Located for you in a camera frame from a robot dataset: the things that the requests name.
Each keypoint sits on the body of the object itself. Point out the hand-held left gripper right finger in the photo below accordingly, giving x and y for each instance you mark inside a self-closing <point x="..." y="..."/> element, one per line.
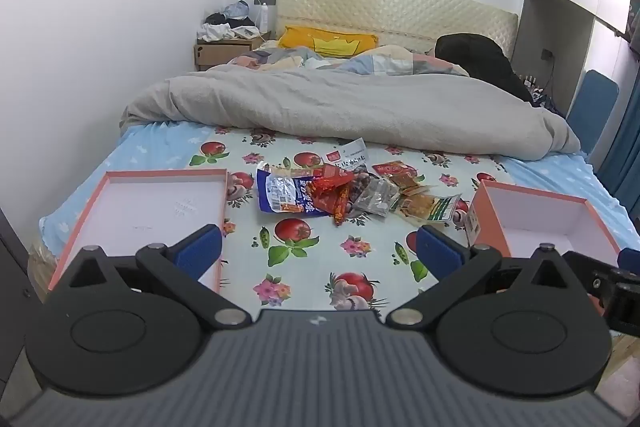
<point x="440" y="252"/>

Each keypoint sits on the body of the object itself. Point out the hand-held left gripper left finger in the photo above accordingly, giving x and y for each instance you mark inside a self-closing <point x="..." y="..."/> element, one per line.
<point x="200" y="249"/>

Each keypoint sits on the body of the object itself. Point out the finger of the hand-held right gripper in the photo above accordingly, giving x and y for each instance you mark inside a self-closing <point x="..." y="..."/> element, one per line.
<point x="615" y="294"/>
<point x="631" y="258"/>

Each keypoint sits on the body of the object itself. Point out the green striped orange snack packet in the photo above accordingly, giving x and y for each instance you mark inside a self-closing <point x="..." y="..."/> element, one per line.
<point x="435" y="209"/>

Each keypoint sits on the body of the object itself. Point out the shallow orange box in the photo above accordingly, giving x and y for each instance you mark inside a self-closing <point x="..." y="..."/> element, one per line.
<point x="150" y="207"/>

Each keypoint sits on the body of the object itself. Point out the dark brown snack packet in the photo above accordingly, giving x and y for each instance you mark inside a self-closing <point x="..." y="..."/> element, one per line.
<point x="382" y="199"/>

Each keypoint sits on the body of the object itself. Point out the deep orange box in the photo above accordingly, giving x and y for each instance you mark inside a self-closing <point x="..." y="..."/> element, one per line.
<point x="530" y="217"/>

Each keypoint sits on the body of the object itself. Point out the blue white snack packet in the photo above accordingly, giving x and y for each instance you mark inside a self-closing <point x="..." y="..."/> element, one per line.
<point x="280" y="192"/>

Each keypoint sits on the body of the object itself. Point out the shiny red snack packet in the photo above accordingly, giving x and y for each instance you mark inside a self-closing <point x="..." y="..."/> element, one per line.
<point x="322" y="189"/>

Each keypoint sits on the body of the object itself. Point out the orange red green-trimmed snack packet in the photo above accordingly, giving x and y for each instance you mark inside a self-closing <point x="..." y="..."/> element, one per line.
<point x="395" y="171"/>

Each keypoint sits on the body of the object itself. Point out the light blue bedsheet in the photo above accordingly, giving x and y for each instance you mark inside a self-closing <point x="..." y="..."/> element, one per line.
<point x="145" y="152"/>

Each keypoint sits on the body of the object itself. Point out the floral tomato print tablecloth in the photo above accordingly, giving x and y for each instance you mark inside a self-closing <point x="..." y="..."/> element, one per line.
<point x="320" y="267"/>

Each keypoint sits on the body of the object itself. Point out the blue chair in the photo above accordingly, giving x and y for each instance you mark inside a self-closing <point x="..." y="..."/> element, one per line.
<point x="592" y="107"/>

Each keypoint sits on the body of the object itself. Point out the grey duvet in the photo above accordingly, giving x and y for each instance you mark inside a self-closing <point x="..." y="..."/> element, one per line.
<point x="325" y="107"/>

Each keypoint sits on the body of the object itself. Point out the wooden nightstand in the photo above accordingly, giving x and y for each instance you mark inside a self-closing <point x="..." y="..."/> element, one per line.
<point x="220" y="54"/>

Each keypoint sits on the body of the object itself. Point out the patchwork quilt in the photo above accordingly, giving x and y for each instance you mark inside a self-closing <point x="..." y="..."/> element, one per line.
<point x="385" y="62"/>

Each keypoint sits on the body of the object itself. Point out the pile of clothes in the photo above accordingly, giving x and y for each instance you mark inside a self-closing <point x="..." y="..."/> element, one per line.
<point x="220" y="29"/>

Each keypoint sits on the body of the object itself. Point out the yellow pillow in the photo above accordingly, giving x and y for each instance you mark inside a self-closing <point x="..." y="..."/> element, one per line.
<point x="300" y="38"/>

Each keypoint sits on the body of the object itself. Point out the white bottle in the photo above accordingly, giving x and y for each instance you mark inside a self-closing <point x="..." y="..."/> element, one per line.
<point x="263" y="19"/>

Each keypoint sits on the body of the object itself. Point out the cream quilted headboard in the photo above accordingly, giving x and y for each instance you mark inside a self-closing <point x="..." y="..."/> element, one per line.
<point x="400" y="12"/>

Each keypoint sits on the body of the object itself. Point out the black wall socket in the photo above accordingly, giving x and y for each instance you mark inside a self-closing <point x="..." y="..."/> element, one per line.
<point x="548" y="54"/>

